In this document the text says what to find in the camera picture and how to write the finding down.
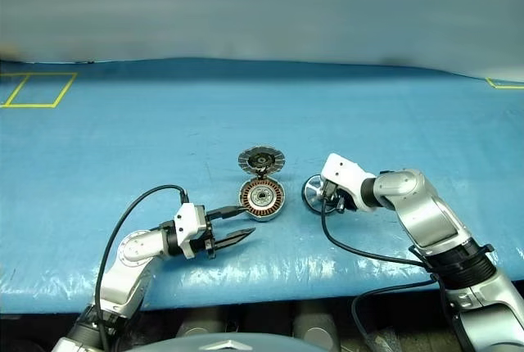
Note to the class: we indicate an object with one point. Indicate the blue plastic table cover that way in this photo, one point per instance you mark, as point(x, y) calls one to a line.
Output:
point(286, 123)

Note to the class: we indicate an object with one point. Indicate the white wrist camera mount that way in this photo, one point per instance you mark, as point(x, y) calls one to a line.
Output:
point(344, 172)
point(188, 221)

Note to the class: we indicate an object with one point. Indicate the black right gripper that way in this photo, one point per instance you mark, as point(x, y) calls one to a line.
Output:
point(341, 200)

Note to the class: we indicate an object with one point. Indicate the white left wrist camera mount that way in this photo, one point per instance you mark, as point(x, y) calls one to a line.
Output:
point(188, 221)

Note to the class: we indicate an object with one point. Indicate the silver motor lid circuit board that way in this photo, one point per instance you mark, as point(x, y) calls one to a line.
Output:
point(249, 159)

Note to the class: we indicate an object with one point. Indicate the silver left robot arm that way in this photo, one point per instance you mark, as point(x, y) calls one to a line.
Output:
point(135, 249)

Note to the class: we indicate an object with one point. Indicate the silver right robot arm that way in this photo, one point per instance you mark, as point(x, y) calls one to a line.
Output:
point(430, 213)

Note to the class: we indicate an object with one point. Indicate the silver motor housing copper coils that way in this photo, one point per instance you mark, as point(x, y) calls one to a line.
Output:
point(262, 196)

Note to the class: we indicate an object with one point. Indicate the grey rounded cylinder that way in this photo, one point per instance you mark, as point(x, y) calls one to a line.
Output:
point(315, 327)
point(200, 327)

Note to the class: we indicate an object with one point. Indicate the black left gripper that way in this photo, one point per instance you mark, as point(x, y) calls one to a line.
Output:
point(209, 237)

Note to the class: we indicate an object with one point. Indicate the grey dome with silver emblem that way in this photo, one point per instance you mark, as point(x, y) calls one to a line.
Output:
point(184, 346)

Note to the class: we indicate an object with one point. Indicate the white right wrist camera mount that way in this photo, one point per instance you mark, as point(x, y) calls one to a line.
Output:
point(344, 172)

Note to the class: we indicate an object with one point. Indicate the spoked silver rotor black rim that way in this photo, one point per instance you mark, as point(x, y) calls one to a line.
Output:
point(313, 194)

